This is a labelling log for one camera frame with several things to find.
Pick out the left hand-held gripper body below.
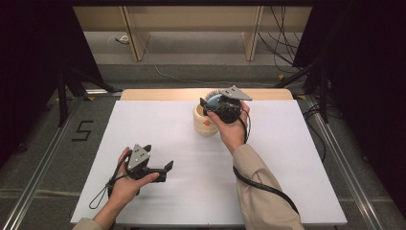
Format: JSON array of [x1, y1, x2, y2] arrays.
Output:
[[125, 143, 161, 181]]

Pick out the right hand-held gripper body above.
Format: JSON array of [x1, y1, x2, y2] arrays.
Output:
[[210, 84, 253, 125]]

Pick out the clear plastic test tube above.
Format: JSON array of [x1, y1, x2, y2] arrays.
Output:
[[204, 89, 232, 109]]

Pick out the person's right hand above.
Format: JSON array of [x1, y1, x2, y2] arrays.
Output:
[[207, 101, 251, 155]]

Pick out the person's left hand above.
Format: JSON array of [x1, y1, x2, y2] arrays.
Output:
[[109, 147, 161, 206]]

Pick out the beige wooden bench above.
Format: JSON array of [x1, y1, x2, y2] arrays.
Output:
[[73, 6, 312, 62]]

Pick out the black metal stand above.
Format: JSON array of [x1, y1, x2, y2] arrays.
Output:
[[56, 63, 123, 128], [274, 61, 329, 124]]

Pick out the round floor socket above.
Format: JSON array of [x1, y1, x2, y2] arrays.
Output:
[[107, 34, 131, 46]]

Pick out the black curtain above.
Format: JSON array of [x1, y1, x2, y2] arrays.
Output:
[[0, 0, 106, 161], [293, 0, 406, 209]]

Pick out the bundle of black cables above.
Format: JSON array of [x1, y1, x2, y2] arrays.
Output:
[[258, 6, 309, 75]]

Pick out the thick black gripper cable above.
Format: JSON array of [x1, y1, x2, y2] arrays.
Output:
[[233, 108, 301, 216]]

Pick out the aluminium floor rail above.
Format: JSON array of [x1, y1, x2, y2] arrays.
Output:
[[0, 95, 85, 230], [304, 95, 386, 230]]

